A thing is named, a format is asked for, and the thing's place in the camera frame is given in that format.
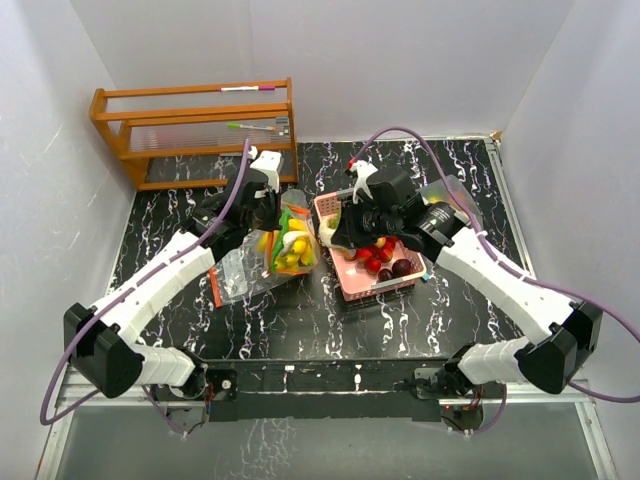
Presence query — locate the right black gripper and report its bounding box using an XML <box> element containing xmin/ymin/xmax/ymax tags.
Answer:
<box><xmin>333</xmin><ymin>192</ymin><xmax>401</xmax><ymax>250</ymax></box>

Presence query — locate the green chili pepper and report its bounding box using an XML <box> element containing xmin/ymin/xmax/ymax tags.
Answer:
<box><xmin>269</xmin><ymin>206</ymin><xmax>292</xmax><ymax>273</ymax></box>

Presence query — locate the strawberry bunch with leaves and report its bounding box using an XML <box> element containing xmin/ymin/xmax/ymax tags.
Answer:
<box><xmin>342</xmin><ymin>237</ymin><xmax>398</xmax><ymax>276</ymax></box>

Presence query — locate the blue zipper clear bag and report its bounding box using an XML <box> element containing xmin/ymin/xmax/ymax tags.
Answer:
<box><xmin>418</xmin><ymin>175</ymin><xmax>483</xmax><ymax>227</ymax></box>

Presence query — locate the dark red plum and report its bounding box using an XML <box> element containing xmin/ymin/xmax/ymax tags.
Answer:
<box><xmin>392</xmin><ymin>258</ymin><xmax>413</xmax><ymax>278</ymax></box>

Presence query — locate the red zipper clear bag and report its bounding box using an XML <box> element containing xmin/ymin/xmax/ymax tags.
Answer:
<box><xmin>209</xmin><ymin>230</ymin><xmax>277</xmax><ymax>308</ymax></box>
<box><xmin>249</xmin><ymin>189</ymin><xmax>320</xmax><ymax>279</ymax></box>

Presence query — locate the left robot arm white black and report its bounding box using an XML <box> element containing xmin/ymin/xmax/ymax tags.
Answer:
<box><xmin>64</xmin><ymin>159</ymin><xmax>280</xmax><ymax>399</ymax></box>

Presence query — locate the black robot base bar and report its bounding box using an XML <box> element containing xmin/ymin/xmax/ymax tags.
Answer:
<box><xmin>152</xmin><ymin>358</ymin><xmax>502</xmax><ymax>422</ymax></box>

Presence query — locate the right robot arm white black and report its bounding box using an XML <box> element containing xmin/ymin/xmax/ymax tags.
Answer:
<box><xmin>320</xmin><ymin>160</ymin><xmax>603</xmax><ymax>397</ymax></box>

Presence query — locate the pink plastic basket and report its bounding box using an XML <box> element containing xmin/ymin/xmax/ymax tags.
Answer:
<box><xmin>312</xmin><ymin>189</ymin><xmax>428</xmax><ymax>302</ymax></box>

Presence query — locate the wooden shelf rack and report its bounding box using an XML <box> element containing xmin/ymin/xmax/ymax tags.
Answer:
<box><xmin>89</xmin><ymin>78</ymin><xmax>300</xmax><ymax>191</ymax></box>

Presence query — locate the pink white marker pen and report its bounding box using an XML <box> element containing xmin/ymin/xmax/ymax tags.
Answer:
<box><xmin>219</xmin><ymin>84</ymin><xmax>277</xmax><ymax>93</ymax></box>

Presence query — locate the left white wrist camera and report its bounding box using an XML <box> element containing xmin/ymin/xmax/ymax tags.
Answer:
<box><xmin>250</xmin><ymin>150</ymin><xmax>283</xmax><ymax>193</ymax></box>

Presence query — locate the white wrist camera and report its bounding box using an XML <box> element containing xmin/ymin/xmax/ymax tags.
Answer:
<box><xmin>345</xmin><ymin>158</ymin><xmax>378</xmax><ymax>204</ymax></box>
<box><xmin>250</xmin><ymin>150</ymin><xmax>283</xmax><ymax>193</ymax></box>

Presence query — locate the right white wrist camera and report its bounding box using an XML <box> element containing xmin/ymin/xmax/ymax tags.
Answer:
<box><xmin>345</xmin><ymin>158</ymin><xmax>378</xmax><ymax>204</ymax></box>

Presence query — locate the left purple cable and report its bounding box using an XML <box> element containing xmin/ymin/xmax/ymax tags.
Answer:
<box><xmin>39</xmin><ymin>138</ymin><xmax>253</xmax><ymax>426</ymax></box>

